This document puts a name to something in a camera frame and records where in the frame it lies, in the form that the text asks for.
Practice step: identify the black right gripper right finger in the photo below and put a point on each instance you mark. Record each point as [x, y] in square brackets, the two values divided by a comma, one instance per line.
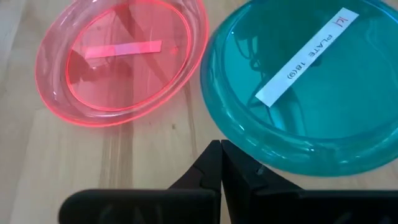
[295, 207]

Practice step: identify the red transparent plastic plate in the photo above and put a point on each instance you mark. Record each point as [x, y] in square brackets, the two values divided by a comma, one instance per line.
[130, 77]

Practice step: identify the teal transparent plastic plate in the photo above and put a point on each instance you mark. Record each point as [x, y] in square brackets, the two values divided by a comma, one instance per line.
[342, 93]

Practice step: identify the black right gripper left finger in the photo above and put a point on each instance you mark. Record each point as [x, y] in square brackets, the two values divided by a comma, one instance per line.
[140, 207]

